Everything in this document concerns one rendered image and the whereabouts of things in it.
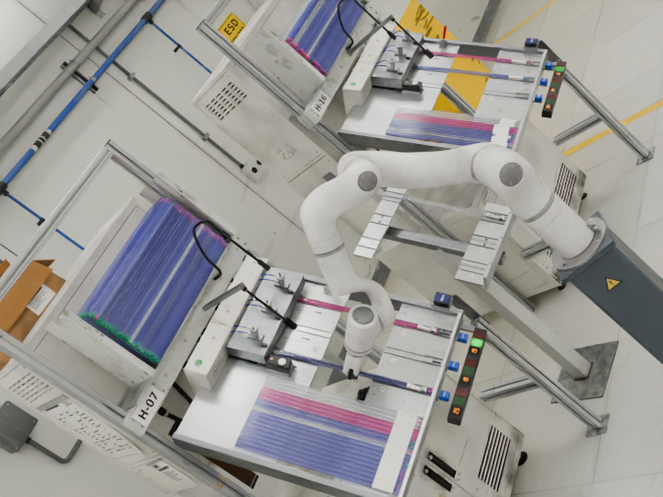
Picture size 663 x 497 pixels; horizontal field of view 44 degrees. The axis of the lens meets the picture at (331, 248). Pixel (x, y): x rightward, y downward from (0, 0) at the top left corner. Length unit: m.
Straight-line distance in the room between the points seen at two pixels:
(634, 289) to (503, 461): 0.93
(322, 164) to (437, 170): 1.34
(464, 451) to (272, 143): 1.51
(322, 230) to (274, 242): 2.63
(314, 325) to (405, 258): 1.19
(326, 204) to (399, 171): 0.22
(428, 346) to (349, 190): 0.70
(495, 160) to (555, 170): 1.74
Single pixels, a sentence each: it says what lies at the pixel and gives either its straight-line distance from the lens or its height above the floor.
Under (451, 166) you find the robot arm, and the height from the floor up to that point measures 1.18.
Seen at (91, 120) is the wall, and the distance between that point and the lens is 4.60.
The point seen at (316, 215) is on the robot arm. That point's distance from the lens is 2.19.
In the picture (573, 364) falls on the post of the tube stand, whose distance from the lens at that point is 3.24.
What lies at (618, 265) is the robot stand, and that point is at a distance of 2.47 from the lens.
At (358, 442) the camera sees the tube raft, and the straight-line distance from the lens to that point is 2.45.
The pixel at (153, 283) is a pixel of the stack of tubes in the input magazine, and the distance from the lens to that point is 2.61.
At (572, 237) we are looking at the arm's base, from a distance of 2.42.
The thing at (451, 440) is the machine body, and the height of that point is 0.38.
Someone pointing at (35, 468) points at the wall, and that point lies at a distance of 3.96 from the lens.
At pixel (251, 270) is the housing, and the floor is 1.28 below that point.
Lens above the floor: 1.96
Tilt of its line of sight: 18 degrees down
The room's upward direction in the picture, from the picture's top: 51 degrees counter-clockwise
